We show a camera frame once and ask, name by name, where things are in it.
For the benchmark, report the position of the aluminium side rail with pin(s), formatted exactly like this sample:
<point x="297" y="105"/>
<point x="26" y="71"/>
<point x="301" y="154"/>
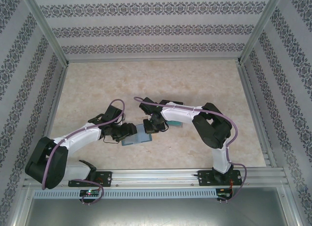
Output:
<point x="250" y="89"/>
<point x="58" y="89"/>

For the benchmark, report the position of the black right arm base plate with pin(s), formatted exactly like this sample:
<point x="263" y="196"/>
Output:
<point x="203" y="177"/>

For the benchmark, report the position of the aluminium frame post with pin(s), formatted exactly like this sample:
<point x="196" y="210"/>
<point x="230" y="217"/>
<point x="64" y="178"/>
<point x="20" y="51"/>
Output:
<point x="47" y="31"/>
<point x="257" y="31"/>

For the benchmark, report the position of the grey metal panel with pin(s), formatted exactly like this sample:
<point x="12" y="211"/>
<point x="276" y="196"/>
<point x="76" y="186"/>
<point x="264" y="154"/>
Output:
<point x="156" y="213"/>

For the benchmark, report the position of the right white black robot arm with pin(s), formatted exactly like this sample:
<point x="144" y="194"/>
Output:
<point x="180" y="114"/>

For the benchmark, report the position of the small circuit board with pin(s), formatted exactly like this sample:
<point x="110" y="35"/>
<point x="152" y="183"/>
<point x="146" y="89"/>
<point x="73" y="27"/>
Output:
<point x="90" y="193"/>
<point x="224" y="195"/>

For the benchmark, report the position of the blue card holder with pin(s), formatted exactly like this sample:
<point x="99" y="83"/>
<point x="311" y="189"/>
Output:
<point x="136" y="139"/>

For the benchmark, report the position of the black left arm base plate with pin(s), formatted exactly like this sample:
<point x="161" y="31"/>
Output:
<point x="107" y="177"/>

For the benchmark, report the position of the green VIP card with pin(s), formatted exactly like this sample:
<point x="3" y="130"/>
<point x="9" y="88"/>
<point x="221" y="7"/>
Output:
<point x="176" y="124"/>

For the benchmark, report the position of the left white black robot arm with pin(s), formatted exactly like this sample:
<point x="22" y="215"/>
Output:
<point x="78" y="138"/>

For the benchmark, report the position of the right small circuit board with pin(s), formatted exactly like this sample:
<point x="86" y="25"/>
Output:
<point x="224" y="195"/>

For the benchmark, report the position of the left small circuit board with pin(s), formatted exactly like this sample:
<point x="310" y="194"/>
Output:
<point x="90" y="193"/>

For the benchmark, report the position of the aluminium mounting rail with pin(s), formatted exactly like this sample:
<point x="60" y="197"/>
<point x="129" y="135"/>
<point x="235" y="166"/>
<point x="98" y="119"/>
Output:
<point x="156" y="177"/>

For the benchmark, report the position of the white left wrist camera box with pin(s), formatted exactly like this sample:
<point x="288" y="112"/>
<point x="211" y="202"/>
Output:
<point x="122" y="118"/>

